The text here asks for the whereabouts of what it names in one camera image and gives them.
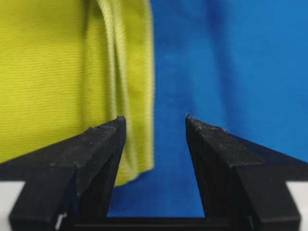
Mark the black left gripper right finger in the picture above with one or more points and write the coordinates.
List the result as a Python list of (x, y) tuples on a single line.
[(255, 188)]

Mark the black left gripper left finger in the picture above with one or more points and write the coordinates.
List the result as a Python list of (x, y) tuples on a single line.
[(46, 189)]

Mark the yellow folded towel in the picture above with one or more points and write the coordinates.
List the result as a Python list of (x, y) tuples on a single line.
[(67, 65)]

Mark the blue table cloth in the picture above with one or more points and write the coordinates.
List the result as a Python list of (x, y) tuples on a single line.
[(241, 65)]

